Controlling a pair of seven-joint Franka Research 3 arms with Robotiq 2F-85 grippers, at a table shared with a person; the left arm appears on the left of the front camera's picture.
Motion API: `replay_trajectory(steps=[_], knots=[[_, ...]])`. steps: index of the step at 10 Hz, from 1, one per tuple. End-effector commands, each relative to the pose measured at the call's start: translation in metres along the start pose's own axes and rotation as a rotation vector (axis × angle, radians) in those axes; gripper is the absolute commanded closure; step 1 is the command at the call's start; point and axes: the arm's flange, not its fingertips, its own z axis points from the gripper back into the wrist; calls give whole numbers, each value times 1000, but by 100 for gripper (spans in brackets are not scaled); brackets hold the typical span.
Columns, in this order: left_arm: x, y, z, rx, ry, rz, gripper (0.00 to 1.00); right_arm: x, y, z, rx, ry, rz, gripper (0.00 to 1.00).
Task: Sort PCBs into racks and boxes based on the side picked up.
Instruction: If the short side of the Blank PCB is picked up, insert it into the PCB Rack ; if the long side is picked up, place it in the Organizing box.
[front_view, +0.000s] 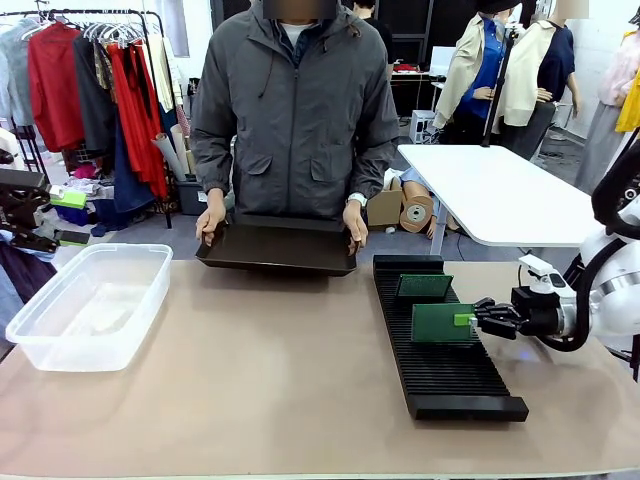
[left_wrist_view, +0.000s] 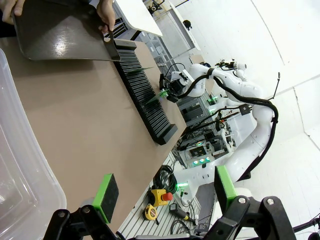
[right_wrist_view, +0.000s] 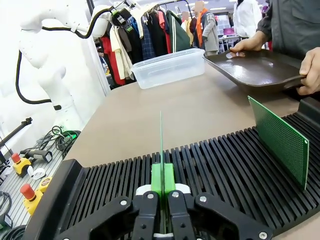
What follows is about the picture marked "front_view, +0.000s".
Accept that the clear plastic storage box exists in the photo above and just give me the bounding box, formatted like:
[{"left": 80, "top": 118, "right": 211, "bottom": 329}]
[{"left": 5, "top": 243, "right": 174, "bottom": 373}]

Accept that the black metal clothes rack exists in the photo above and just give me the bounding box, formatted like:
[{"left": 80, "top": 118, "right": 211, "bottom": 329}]
[{"left": 0, "top": 7, "right": 174, "bottom": 229}]

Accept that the person in grey jacket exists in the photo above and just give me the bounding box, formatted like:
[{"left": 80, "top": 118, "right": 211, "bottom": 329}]
[{"left": 189, "top": 0, "right": 401, "bottom": 226}]

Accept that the background person in black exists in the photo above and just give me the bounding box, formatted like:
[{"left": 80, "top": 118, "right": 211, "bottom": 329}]
[{"left": 352, "top": 0, "right": 397, "bottom": 69}]

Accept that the dark grey hanging garment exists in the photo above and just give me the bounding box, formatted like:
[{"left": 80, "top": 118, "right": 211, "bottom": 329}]
[{"left": 72, "top": 32, "right": 119, "bottom": 161}]

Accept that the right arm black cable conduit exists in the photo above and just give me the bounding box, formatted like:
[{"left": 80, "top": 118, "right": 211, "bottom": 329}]
[{"left": 542, "top": 127, "right": 640, "bottom": 351}]

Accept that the tan mannequin torso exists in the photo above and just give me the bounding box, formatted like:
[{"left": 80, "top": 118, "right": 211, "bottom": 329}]
[{"left": 399, "top": 168, "right": 437, "bottom": 237}]

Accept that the mannequin in beige coat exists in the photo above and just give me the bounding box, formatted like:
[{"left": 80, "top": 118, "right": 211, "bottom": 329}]
[{"left": 432, "top": 0, "right": 511, "bottom": 146}]

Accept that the black floor stand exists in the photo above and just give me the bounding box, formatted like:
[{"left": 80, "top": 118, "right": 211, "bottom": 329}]
[{"left": 604, "top": 344, "right": 640, "bottom": 384}]

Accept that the yellow garment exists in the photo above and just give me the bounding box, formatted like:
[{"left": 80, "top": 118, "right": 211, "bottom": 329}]
[{"left": 614, "top": 69, "right": 640, "bottom": 134}]

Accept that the black serving tray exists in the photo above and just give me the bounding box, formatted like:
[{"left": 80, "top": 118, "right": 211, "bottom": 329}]
[{"left": 194, "top": 214, "right": 359, "bottom": 277}]

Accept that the grey plastic bin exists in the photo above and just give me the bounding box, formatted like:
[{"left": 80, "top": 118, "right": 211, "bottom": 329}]
[{"left": 176, "top": 179, "right": 209, "bottom": 216}]

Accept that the black slotted PCB rack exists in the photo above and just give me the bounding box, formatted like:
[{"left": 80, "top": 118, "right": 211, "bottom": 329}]
[{"left": 372, "top": 254, "right": 530, "bottom": 422}]

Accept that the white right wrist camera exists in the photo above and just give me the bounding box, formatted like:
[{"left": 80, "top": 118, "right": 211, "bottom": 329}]
[{"left": 518, "top": 253, "right": 567, "bottom": 294}]

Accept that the navy hanging garment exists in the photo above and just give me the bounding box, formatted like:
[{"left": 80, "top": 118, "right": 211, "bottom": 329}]
[{"left": 112, "top": 119, "right": 157, "bottom": 216}]

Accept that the person's right hand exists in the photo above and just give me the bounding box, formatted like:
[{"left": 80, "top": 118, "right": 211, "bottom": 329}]
[{"left": 195, "top": 199, "right": 230, "bottom": 249}]

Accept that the white monitor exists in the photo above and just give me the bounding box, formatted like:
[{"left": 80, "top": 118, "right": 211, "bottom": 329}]
[{"left": 429, "top": 45, "right": 458, "bottom": 76}]

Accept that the cream hanging garment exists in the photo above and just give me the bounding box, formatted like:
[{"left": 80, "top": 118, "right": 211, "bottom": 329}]
[{"left": 144, "top": 32, "right": 184, "bottom": 114}]

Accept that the red hanging dress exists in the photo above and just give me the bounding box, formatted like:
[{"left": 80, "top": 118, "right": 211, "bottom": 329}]
[{"left": 107, "top": 42, "right": 169, "bottom": 201}]

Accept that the cream paper roll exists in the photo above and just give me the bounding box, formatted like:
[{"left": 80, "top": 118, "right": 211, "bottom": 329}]
[{"left": 169, "top": 123, "right": 196, "bottom": 176}]

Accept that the blue cloth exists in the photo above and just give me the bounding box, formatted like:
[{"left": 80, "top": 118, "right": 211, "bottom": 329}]
[{"left": 0, "top": 239, "right": 57, "bottom": 351}]

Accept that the light grey hanging garment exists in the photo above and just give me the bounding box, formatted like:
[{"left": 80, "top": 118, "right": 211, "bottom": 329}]
[{"left": 0, "top": 19, "right": 36, "bottom": 129}]

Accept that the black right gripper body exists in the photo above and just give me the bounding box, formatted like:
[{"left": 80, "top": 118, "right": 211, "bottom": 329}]
[{"left": 510, "top": 287, "right": 569, "bottom": 339}]

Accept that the mannequin in pink top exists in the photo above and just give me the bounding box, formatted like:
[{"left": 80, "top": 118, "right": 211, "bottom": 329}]
[{"left": 574, "top": 29, "right": 640, "bottom": 196}]

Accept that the black tripod pole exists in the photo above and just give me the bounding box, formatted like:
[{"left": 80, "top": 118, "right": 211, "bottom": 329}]
[{"left": 481, "top": 22, "right": 519, "bottom": 149}]

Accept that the green printed circuit board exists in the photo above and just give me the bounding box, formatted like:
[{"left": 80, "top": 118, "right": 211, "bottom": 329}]
[
  {"left": 397, "top": 273, "right": 455, "bottom": 300},
  {"left": 411, "top": 303, "right": 476, "bottom": 344}
]

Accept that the black metal shelf frame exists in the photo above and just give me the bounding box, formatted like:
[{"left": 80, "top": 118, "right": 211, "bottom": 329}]
[{"left": 8, "top": 124, "right": 51, "bottom": 184}]

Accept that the person's left forearm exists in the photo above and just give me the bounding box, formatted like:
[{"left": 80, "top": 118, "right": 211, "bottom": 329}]
[{"left": 349, "top": 129, "right": 401, "bottom": 202}]

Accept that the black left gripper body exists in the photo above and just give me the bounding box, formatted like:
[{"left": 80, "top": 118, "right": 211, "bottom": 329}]
[{"left": 0, "top": 187, "right": 45, "bottom": 233}]

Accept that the person's right forearm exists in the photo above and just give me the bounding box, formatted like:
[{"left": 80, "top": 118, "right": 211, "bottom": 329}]
[{"left": 189, "top": 124, "right": 236, "bottom": 202}]

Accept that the brown cardboard box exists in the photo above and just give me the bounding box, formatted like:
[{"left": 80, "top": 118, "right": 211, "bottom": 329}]
[{"left": 367, "top": 177, "right": 404, "bottom": 231}]

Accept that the red hanging shirt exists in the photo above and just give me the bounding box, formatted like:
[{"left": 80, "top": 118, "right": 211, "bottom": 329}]
[{"left": 27, "top": 22, "right": 86, "bottom": 154}]

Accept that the mannequin in cream jacket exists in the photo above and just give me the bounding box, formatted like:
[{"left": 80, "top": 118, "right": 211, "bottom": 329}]
[{"left": 499, "top": 0, "right": 584, "bottom": 161}]

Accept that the person's left hand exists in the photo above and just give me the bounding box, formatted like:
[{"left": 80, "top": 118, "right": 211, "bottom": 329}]
[{"left": 342, "top": 202, "right": 371, "bottom": 257}]

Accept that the white table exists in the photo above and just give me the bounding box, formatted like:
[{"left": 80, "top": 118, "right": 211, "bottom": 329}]
[{"left": 397, "top": 144, "right": 601, "bottom": 256}]

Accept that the grey paper roll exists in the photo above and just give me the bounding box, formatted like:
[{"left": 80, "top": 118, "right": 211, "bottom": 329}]
[{"left": 152, "top": 132, "right": 187, "bottom": 182}]

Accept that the white crate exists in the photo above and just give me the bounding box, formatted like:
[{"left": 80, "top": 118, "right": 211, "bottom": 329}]
[{"left": 409, "top": 109, "right": 437, "bottom": 144}]

